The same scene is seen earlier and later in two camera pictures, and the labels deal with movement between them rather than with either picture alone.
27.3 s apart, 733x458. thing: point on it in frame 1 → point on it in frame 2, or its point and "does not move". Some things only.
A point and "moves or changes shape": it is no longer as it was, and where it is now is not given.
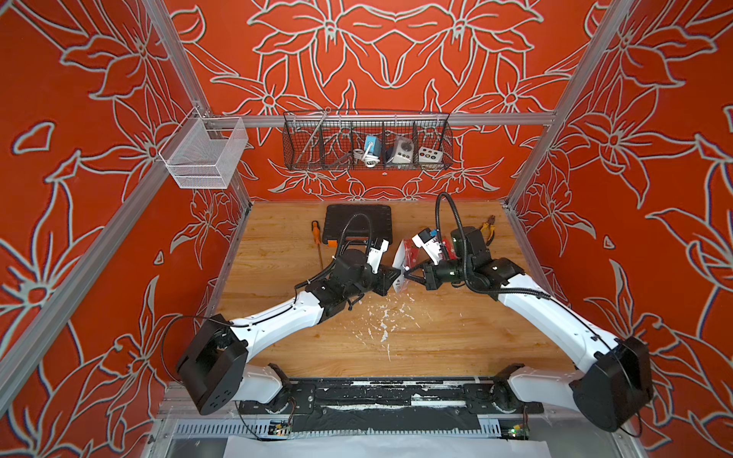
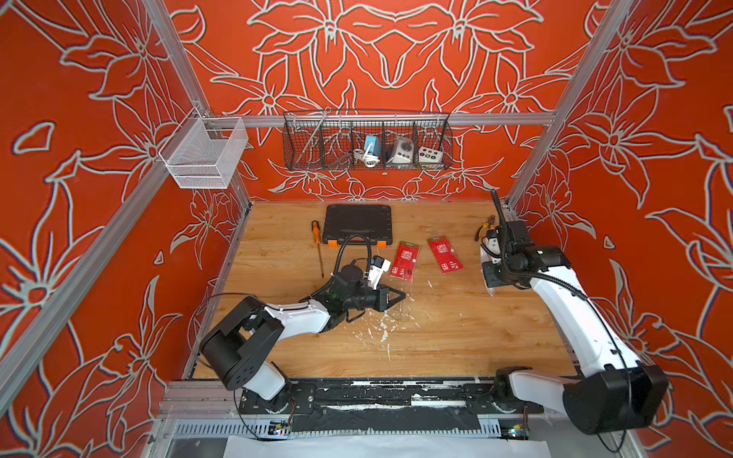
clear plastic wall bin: x=203 y=152 does not move
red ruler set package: x=407 y=256 moves or changes shape
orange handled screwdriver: x=315 y=226 does not move
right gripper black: x=429 y=277 → x=490 y=279
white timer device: x=404 y=153 does not move
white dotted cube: x=429 y=157 does not move
